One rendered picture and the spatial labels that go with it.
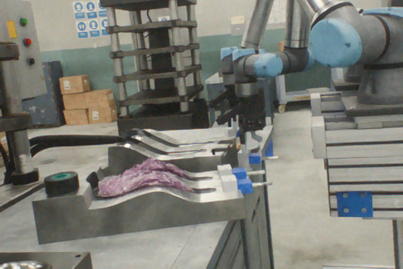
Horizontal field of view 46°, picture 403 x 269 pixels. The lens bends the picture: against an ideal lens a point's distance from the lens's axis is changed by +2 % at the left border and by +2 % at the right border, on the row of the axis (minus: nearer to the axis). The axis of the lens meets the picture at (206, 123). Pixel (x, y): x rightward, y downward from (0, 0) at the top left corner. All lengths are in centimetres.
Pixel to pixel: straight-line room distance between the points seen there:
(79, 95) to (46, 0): 174
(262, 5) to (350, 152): 75
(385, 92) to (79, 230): 82
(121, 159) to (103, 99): 661
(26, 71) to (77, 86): 619
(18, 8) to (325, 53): 135
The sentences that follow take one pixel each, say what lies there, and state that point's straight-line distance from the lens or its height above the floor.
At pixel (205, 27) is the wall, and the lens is 799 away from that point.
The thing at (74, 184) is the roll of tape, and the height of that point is 92.
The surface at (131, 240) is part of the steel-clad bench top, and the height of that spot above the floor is 80.
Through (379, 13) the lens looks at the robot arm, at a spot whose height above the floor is 126.
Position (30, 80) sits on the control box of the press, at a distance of 210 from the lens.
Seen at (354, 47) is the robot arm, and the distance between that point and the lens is 114.
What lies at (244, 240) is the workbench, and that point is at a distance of 171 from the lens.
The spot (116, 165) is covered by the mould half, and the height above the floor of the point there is 87.
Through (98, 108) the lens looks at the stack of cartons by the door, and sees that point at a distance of 818.
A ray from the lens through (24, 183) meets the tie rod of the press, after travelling 183.
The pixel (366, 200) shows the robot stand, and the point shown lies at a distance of 135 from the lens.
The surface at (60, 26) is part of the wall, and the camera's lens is 876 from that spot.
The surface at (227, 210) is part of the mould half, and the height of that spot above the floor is 83.
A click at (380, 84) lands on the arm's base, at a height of 109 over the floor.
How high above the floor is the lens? 124
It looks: 10 degrees down
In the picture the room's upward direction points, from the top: 6 degrees counter-clockwise
